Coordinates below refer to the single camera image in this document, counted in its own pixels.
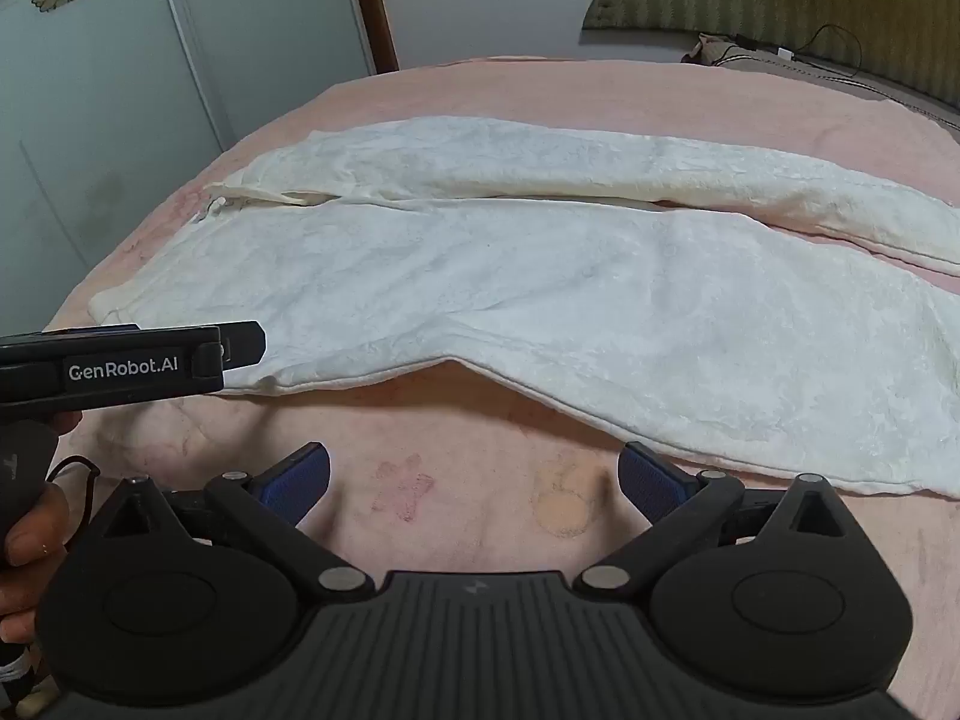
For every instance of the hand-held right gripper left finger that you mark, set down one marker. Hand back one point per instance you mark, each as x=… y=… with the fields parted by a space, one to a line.
x=298 y=478

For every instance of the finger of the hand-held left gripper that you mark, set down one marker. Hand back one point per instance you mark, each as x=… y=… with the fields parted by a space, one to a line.
x=244 y=345

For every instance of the grey brown pillow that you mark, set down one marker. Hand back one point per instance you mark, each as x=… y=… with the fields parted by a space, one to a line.
x=750 y=60

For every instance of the person's left hand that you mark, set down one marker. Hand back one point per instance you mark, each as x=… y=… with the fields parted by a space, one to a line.
x=26 y=540

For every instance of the floral sliding door wardrobe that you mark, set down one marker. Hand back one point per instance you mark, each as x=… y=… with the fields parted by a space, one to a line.
x=112 y=127

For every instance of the white pants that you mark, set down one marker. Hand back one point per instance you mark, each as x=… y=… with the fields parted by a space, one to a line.
x=525 y=292

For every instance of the pink bed blanket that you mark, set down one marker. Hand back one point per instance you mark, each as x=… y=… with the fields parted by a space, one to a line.
x=465 y=457

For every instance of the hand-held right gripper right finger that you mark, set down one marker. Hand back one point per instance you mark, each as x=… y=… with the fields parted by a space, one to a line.
x=646 y=481

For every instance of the brown wooden door frame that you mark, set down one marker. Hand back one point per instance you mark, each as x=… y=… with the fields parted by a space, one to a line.
x=373 y=0

